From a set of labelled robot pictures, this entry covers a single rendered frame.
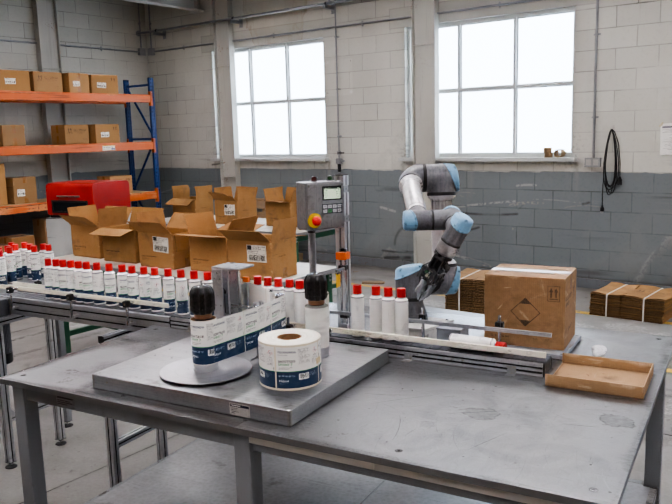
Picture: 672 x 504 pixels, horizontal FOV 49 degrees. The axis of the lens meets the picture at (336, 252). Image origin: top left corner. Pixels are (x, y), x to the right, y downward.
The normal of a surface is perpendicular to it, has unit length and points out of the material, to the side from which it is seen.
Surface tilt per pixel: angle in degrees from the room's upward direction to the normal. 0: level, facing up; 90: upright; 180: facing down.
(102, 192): 90
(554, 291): 90
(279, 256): 91
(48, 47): 90
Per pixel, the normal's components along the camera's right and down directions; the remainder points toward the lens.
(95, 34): 0.80, 0.07
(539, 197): -0.60, 0.14
